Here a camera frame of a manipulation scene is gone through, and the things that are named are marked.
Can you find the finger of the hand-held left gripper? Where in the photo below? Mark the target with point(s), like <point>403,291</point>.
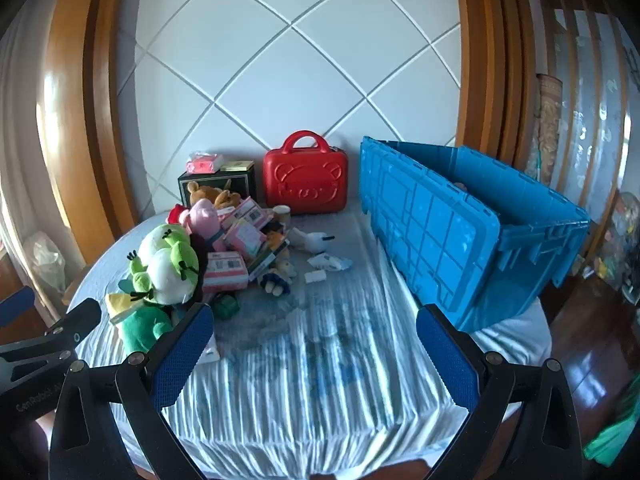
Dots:
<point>75,322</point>
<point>15,301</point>

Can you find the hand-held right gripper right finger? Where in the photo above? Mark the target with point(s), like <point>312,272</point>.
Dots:
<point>447,360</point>

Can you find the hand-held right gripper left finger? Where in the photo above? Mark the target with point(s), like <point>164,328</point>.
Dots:
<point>182,355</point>

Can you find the pink white carton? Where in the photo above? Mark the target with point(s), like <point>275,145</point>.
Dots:
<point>245,237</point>
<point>227,272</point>
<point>250,211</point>

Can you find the blue plastic crate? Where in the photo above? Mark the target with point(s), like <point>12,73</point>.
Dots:
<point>435,240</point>

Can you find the white paper tag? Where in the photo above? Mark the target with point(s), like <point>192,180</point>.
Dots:
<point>211,352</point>

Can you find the green plush toy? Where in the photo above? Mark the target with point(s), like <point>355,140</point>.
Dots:
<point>145,327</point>

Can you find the clear plastic bag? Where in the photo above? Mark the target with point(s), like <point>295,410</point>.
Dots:
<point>45,260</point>

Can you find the green white frog plush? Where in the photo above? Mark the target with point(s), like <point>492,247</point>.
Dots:
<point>167,242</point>
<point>167,277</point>

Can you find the small doll plush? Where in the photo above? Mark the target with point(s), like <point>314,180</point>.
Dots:
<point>277,282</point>

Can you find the white striped tablecloth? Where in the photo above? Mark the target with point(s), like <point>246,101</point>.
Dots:
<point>320,375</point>

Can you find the black flat box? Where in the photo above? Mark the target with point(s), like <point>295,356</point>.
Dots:
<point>270,257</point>

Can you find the pink pig plush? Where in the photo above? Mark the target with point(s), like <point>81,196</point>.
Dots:
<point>202,216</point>

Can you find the red plush hat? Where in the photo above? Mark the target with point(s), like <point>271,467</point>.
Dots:
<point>175,214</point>

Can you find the white curtain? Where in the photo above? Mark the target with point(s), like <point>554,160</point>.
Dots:
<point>17,150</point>

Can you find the small white packet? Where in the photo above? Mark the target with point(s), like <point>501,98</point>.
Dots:
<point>315,276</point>

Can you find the brown teddy plush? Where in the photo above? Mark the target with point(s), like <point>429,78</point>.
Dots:
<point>210,194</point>

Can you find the white plush toy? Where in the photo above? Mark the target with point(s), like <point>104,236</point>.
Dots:
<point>312,241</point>

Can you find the green bag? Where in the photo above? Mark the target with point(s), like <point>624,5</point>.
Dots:
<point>617,445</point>

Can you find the pink packet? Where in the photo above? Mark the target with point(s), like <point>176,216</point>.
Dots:
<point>204,163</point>

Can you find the yellow-green flat box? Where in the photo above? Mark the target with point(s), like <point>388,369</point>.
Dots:
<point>237,165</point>

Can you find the toy clutter pile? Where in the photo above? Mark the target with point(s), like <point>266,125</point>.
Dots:
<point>620,250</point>

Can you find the red toy suitcase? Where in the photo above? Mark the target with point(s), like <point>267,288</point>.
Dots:
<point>305,180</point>

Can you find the hanging scroll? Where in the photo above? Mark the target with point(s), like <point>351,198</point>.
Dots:
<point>548,125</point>

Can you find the wooden glass screen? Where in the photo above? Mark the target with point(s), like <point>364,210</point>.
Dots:
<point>585,85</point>

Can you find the wooden wall frame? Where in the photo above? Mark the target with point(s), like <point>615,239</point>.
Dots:
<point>75,110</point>
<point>492,60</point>

